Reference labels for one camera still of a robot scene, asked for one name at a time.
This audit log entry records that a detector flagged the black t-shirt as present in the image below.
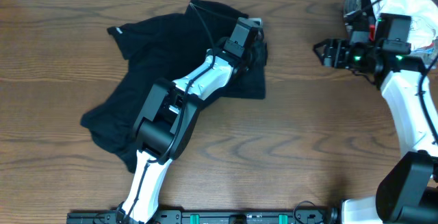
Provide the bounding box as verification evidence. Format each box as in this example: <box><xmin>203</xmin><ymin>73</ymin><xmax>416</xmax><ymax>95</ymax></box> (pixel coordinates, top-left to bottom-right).
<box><xmin>81</xmin><ymin>0</ymin><xmax>268</xmax><ymax>172</ymax></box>

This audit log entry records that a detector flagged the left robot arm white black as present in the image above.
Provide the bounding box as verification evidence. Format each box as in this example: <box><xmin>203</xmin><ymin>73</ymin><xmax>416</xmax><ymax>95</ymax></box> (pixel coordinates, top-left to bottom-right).
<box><xmin>116</xmin><ymin>29</ymin><xmax>264</xmax><ymax>223</ymax></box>

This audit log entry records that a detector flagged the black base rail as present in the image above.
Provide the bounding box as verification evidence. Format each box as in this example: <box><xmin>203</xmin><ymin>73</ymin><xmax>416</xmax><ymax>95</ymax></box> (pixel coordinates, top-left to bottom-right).
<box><xmin>66</xmin><ymin>208</ymin><xmax>339</xmax><ymax>224</ymax></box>

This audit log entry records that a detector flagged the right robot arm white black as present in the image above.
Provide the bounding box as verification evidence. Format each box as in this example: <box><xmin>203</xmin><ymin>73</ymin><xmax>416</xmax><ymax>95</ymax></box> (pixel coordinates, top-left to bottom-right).
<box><xmin>313</xmin><ymin>38</ymin><xmax>437</xmax><ymax>223</ymax></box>

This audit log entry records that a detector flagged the pile of clothes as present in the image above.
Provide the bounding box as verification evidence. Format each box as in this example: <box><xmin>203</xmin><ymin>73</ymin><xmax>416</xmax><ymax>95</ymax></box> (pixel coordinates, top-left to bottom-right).
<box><xmin>343</xmin><ymin>0</ymin><xmax>438</xmax><ymax>68</ymax></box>

